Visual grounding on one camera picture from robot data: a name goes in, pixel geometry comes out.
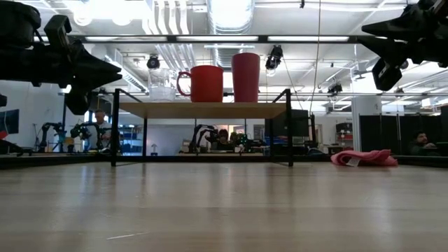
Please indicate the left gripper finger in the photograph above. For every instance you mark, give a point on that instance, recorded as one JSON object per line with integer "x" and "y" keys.
{"x": 94, "y": 70}
{"x": 78, "y": 101}

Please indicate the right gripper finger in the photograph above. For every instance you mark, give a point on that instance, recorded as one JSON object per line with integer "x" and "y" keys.
{"x": 395, "y": 24}
{"x": 392, "y": 49}

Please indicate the clear glass cup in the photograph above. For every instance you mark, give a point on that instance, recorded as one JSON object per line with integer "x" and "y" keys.
{"x": 161, "y": 85}

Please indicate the red ceramic mug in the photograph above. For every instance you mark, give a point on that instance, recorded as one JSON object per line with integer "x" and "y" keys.
{"x": 206, "y": 84}

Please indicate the tall pink plastic cup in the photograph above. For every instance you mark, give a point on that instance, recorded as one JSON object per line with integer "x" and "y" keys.
{"x": 245, "y": 77}

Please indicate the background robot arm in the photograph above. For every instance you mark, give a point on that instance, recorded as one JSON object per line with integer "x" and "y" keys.
{"x": 250, "y": 143}
{"x": 201, "y": 136}
{"x": 82, "y": 133}
{"x": 52, "y": 134}

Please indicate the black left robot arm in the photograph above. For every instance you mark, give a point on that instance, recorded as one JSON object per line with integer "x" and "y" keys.
{"x": 17, "y": 22}

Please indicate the person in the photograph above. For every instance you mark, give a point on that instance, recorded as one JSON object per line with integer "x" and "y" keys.
{"x": 103, "y": 129}
{"x": 421, "y": 145}
{"x": 223, "y": 140}

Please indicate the black room partition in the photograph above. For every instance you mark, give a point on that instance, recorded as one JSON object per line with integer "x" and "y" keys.
{"x": 392, "y": 134}

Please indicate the pink folded cloth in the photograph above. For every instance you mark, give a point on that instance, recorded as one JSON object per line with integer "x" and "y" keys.
{"x": 365, "y": 158}

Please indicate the black computer monitor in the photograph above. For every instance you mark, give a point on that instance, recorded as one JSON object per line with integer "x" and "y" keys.
{"x": 299, "y": 122}

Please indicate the black overhead light bar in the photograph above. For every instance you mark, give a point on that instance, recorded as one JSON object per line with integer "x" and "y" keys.
{"x": 217, "y": 38}

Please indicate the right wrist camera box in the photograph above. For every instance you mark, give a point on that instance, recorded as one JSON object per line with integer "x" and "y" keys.
{"x": 386, "y": 73}

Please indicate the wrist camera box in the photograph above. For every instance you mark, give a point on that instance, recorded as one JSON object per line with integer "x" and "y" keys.
{"x": 57, "y": 31}
{"x": 386, "y": 73}

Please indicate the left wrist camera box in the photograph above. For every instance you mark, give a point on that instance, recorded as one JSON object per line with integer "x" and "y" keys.
{"x": 57, "y": 31}

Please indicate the black ceiling mounted camera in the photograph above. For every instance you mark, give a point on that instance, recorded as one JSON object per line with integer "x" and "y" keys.
{"x": 335, "y": 89}
{"x": 153, "y": 62}

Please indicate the dark wall screen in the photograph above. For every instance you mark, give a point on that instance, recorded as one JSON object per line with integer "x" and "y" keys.
{"x": 8, "y": 120}

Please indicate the wooden shelf with black frame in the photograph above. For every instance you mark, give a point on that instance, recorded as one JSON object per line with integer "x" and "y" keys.
{"x": 203, "y": 110}

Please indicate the black overhead rig camera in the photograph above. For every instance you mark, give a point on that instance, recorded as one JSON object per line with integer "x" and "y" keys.
{"x": 274, "y": 57}

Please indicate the silver ceiling air duct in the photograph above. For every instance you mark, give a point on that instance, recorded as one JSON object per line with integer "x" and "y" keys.
{"x": 231, "y": 15}

